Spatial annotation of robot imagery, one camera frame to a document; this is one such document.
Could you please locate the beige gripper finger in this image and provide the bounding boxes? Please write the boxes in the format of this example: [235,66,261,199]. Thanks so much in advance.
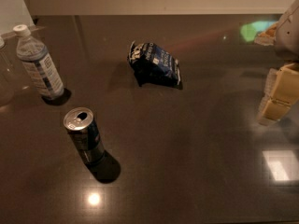
[257,63,299,126]

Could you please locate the clear plastic water bottle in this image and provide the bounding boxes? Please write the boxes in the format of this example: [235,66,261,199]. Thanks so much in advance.
[13,24,64,101]

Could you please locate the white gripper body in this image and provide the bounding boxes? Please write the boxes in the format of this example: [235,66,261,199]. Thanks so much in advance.
[274,0,299,62]

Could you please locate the blue chip bag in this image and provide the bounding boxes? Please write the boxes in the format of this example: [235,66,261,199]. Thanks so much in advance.
[127,42,182,90]

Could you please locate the dark aluminium drink can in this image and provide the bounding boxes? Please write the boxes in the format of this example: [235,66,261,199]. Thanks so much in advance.
[64,107,105,165]

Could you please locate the orange snack package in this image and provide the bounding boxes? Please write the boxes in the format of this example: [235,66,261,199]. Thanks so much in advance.
[254,22,278,46]

